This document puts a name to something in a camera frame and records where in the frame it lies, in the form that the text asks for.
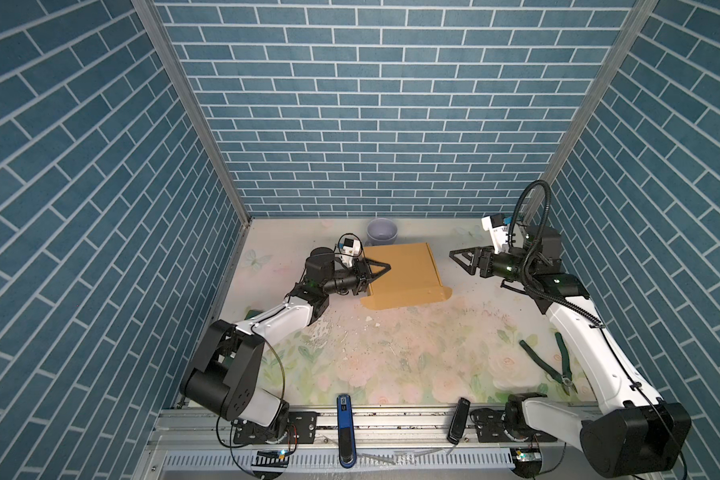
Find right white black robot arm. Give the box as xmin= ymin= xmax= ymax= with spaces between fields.
xmin=449 ymin=215 xmax=691 ymax=478

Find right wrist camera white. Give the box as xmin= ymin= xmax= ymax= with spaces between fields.
xmin=481 ymin=213 xmax=511 ymax=253

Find blue black handheld tool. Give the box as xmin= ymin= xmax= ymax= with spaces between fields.
xmin=337 ymin=394 xmax=357 ymax=469

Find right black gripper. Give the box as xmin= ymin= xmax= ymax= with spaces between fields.
xmin=450 ymin=245 xmax=534 ymax=285

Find green pliers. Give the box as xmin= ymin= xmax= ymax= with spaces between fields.
xmin=518 ymin=331 xmax=578 ymax=395

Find white slotted cable duct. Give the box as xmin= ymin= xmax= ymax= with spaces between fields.
xmin=162 ymin=448 xmax=515 ymax=473

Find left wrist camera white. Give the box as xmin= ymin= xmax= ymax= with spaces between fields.
xmin=337 ymin=234 xmax=363 ymax=268

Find green rectangular block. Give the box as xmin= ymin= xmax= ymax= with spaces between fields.
xmin=244 ymin=310 xmax=263 ymax=321

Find aluminium front rail frame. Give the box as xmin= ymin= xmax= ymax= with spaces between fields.
xmin=133 ymin=405 xmax=661 ymax=480

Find lavender ceramic cup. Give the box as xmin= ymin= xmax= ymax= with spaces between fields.
xmin=366 ymin=218 xmax=398 ymax=246

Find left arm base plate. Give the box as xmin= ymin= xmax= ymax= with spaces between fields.
xmin=233 ymin=411 xmax=318 ymax=445

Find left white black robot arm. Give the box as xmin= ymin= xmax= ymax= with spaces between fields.
xmin=179 ymin=247 xmax=392 ymax=431

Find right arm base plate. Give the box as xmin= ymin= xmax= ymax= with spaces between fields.
xmin=469 ymin=408 xmax=558 ymax=443

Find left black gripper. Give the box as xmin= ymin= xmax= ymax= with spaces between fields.
xmin=319 ymin=259 xmax=388 ymax=298

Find brown cardboard box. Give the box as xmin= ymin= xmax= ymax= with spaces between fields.
xmin=361 ymin=243 xmax=452 ymax=310

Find black handheld device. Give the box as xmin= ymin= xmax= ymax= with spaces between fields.
xmin=446 ymin=397 xmax=471 ymax=445

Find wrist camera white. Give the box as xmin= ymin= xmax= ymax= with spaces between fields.
xmin=337 ymin=234 xmax=363 ymax=268
xmin=481 ymin=213 xmax=511 ymax=253

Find right green controller board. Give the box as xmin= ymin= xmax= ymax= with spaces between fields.
xmin=511 ymin=449 xmax=543 ymax=464

